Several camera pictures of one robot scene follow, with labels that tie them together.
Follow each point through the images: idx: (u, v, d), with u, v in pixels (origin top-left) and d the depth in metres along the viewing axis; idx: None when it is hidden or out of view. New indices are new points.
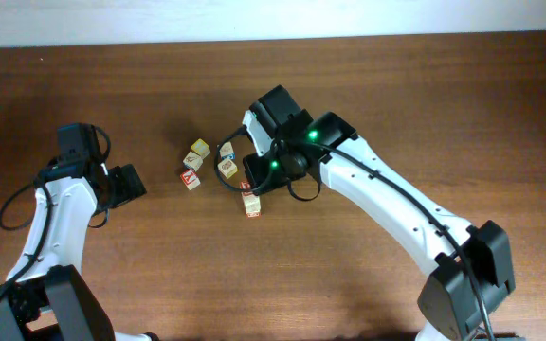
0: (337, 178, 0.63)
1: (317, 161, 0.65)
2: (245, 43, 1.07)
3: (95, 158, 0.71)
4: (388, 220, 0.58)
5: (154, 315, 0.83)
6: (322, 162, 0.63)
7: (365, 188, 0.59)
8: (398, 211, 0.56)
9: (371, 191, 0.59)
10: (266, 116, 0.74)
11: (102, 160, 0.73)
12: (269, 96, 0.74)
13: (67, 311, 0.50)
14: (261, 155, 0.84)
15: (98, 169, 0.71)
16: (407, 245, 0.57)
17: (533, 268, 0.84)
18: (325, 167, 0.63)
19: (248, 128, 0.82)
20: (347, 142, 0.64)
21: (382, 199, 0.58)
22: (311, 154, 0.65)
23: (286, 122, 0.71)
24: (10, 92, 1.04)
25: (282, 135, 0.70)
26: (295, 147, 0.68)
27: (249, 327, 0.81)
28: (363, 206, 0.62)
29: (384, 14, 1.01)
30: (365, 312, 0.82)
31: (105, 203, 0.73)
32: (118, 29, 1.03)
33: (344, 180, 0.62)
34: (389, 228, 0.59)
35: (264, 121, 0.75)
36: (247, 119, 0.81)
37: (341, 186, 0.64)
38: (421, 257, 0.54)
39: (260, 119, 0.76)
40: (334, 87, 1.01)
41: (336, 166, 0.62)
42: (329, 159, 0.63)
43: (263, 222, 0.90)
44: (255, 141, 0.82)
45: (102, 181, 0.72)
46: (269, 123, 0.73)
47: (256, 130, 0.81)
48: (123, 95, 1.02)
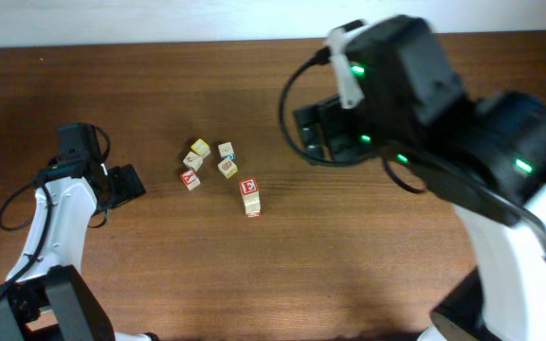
0: (496, 239, 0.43)
1: (497, 209, 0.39)
2: (245, 43, 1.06)
3: (96, 158, 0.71)
4: (512, 293, 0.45)
5: (154, 315, 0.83)
6: (510, 225, 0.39)
7: (530, 272, 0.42)
8: (543, 301, 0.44)
9: (533, 277, 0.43)
10: (384, 79, 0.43)
11: (102, 160, 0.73)
12: (409, 43, 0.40)
13: (68, 311, 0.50)
14: (347, 105, 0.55)
15: (98, 168, 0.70)
16: (497, 281, 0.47)
17: None
18: (507, 231, 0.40)
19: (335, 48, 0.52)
20: None
21: (531, 278, 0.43)
22: (495, 195, 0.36)
23: (434, 100, 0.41)
24: (9, 92, 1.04)
25: (441, 137, 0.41)
26: (471, 165, 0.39)
27: (250, 327, 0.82)
28: (490, 262, 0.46)
29: (386, 14, 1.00)
30: (365, 312, 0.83)
31: (105, 202, 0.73)
32: (118, 29, 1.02)
33: (501, 231, 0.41)
34: (495, 289, 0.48)
35: (383, 76, 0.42)
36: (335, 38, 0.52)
37: (484, 239, 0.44)
38: (512, 324, 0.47)
39: (371, 70, 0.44)
40: (334, 87, 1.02)
41: (521, 234, 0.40)
42: (518, 224, 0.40)
43: (263, 222, 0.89)
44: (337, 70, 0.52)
45: (102, 180, 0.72)
46: (405, 96, 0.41)
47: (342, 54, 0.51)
48: (122, 95, 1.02)
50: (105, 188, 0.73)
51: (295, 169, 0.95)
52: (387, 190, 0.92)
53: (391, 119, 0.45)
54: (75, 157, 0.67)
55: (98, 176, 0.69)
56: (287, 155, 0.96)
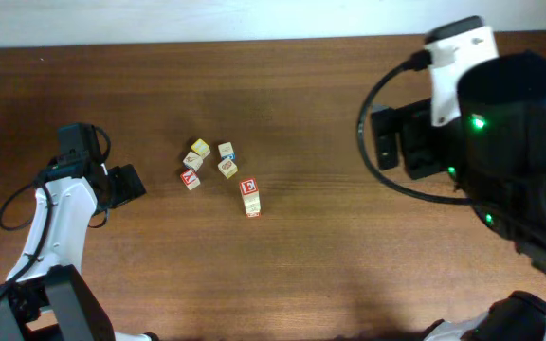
0: None
1: None
2: (245, 42, 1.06)
3: (96, 158, 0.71)
4: None
5: (154, 315, 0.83)
6: None
7: None
8: None
9: None
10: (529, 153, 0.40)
11: (102, 160, 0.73)
12: None
13: (68, 311, 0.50)
14: (441, 121, 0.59)
15: (99, 168, 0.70)
16: None
17: (529, 268, 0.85)
18: None
19: (455, 54, 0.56)
20: None
21: None
22: None
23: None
24: (9, 92, 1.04)
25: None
26: None
27: (250, 327, 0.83)
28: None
29: (387, 14, 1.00)
30: (364, 312, 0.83)
31: (105, 202, 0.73)
32: (117, 29, 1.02)
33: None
34: None
35: (511, 145, 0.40)
36: (465, 40, 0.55)
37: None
38: None
39: (505, 128, 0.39)
40: (334, 88, 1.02)
41: None
42: None
43: (263, 222, 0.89)
44: (441, 84, 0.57)
45: (102, 180, 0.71)
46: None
47: (477, 51, 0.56)
48: (122, 95, 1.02)
50: (105, 188, 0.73)
51: (295, 170, 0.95)
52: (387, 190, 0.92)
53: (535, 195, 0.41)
54: (75, 157, 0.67)
55: (98, 176, 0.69)
56: (286, 155, 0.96)
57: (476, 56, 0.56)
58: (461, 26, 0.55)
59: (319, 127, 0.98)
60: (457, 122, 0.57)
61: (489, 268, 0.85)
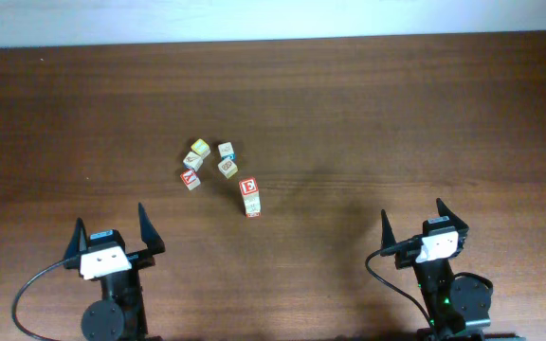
0: None
1: None
2: (245, 43, 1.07)
3: (123, 334, 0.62)
4: None
5: (154, 315, 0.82)
6: None
7: None
8: None
9: None
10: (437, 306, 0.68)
11: (118, 328, 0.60)
12: (464, 292, 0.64)
13: None
14: (420, 261, 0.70)
15: (129, 332, 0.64)
16: None
17: (528, 267, 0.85)
18: None
19: (432, 247, 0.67)
20: None
21: None
22: None
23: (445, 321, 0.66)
24: (9, 91, 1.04)
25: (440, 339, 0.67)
26: None
27: (250, 327, 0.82)
28: None
29: (385, 16, 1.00)
30: (365, 312, 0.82)
31: (119, 288, 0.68)
32: (118, 30, 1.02)
33: None
34: None
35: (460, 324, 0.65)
36: (443, 242, 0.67)
37: None
38: None
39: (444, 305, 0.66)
40: (334, 87, 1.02)
41: None
42: None
43: (263, 222, 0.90)
44: (424, 254, 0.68)
45: (130, 314, 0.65)
46: (437, 311, 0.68)
47: (451, 249, 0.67)
48: (122, 96, 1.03)
50: (125, 304, 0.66)
51: (295, 170, 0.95)
52: (388, 190, 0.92)
53: (433, 314, 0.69)
54: None
55: (131, 328, 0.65)
56: (286, 155, 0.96)
57: (448, 251, 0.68)
58: (447, 231, 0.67)
59: (319, 127, 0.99)
60: (438, 267, 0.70)
61: (489, 268, 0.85)
